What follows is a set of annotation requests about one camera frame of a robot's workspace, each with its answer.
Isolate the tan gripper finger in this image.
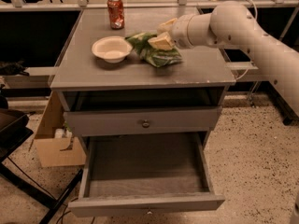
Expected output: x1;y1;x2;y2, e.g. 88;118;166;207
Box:
148;32;175;50
157;18;178;35

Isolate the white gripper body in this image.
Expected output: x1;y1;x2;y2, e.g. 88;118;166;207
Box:
169;14;199;49

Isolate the green jalapeno chip bag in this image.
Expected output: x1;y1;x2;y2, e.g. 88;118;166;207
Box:
125;33;182;67

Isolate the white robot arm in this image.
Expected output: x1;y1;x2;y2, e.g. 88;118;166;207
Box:
154;2;299;224

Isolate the grey drawer cabinet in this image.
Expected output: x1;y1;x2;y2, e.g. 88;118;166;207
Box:
50;7;235;148

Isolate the closed grey upper drawer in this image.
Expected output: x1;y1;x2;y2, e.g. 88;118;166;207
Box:
64;106;221;136

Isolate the open grey lower drawer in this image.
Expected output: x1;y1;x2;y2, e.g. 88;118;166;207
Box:
69;133;225;217

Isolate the orange soda can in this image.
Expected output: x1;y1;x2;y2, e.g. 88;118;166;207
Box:
107;0;124;29

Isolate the white paper bowl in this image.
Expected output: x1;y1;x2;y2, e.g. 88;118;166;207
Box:
92;36;133;63

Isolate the cardboard box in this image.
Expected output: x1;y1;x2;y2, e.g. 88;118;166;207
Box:
34;91;86;167

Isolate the black folding chair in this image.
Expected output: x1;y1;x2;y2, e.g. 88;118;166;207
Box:
0;97;78;224

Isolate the metal railing frame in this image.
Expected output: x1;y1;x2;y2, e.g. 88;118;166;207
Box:
0;0;299;107

